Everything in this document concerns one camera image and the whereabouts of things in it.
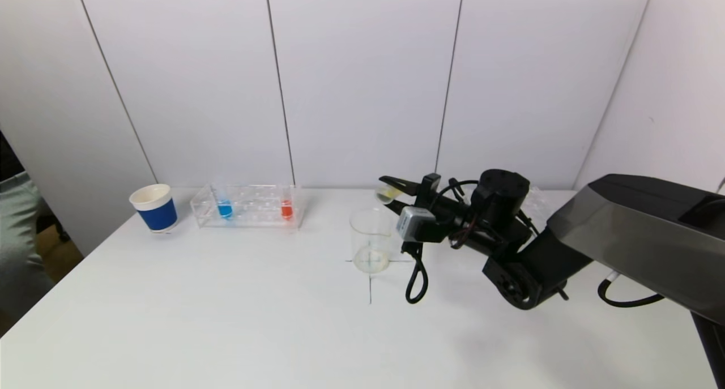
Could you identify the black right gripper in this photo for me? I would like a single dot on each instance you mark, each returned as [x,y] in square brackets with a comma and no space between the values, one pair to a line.
[429,190]

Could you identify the test tube with yellow pigment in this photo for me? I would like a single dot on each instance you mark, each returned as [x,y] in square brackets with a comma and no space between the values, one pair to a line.
[387,195]

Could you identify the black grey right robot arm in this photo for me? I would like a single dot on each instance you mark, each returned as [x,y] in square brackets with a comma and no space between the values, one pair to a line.
[640,225]

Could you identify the clear glass beaker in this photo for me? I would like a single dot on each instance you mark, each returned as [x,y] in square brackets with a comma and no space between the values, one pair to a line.
[371,261]

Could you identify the test tube with red pigment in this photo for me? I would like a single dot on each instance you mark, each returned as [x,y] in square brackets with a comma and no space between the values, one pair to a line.
[286,209]

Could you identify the clear acrylic test tube rack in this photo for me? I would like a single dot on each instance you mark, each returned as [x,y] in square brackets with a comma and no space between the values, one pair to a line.
[255,213]
[538,205]

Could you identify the test tube with blue pigment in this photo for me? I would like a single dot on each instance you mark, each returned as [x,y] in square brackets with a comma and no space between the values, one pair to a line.
[225,209]

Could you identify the blue white paper cup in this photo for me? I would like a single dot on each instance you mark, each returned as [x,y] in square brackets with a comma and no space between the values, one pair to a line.
[158,216]

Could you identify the black office chair base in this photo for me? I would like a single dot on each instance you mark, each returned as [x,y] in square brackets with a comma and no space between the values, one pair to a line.
[56,230]

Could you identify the seated person in grey trousers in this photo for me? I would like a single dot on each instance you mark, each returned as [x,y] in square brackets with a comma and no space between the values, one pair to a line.
[22,236]

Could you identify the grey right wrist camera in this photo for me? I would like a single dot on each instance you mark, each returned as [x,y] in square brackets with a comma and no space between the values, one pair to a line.
[415,223]

